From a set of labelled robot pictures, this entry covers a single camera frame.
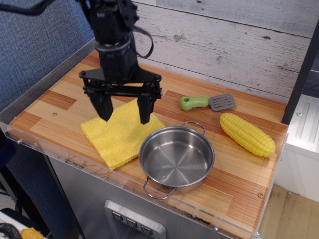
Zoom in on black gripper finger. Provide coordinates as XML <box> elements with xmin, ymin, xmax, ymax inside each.
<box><xmin>89</xmin><ymin>93</ymin><xmax>113</xmax><ymax>121</ymax></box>
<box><xmin>138</xmin><ymin>93</ymin><xmax>155</xmax><ymax>124</ymax></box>

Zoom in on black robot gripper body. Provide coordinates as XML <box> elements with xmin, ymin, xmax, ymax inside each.
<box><xmin>79</xmin><ymin>46</ymin><xmax>162</xmax><ymax>100</ymax></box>

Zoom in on yellow cloth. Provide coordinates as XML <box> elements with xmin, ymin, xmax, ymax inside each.
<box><xmin>81</xmin><ymin>100</ymin><xmax>165</xmax><ymax>170</ymax></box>

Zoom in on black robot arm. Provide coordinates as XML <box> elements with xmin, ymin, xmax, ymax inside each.
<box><xmin>79</xmin><ymin>0</ymin><xmax>162</xmax><ymax>124</ymax></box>

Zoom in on stainless steel pot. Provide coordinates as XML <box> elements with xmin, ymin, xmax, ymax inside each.
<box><xmin>139</xmin><ymin>121</ymin><xmax>215</xmax><ymax>200</ymax></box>

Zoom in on green grey toy spatula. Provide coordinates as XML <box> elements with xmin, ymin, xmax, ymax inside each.
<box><xmin>179</xmin><ymin>94</ymin><xmax>236</xmax><ymax>112</ymax></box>

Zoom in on clear acrylic table guard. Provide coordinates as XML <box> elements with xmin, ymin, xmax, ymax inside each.
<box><xmin>0</xmin><ymin>43</ymin><xmax>288</xmax><ymax>239</ymax></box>

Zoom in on yellow plastic toy corn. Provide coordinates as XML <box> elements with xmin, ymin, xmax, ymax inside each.
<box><xmin>219</xmin><ymin>113</ymin><xmax>276</xmax><ymax>157</ymax></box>

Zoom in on silver button control panel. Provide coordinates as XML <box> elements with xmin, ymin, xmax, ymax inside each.
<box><xmin>104</xmin><ymin>199</ymin><xmax>166</xmax><ymax>239</ymax></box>

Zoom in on yellow black object bottom left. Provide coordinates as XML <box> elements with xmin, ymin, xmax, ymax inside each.
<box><xmin>0</xmin><ymin>223</ymin><xmax>45</xmax><ymax>239</ymax></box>

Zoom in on white metal side unit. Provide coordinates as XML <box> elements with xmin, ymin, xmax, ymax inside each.
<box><xmin>274</xmin><ymin>95</ymin><xmax>319</xmax><ymax>202</ymax></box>

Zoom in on black right frame post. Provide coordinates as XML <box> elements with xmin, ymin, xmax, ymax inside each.
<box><xmin>281</xmin><ymin>0</ymin><xmax>319</xmax><ymax>124</ymax></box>

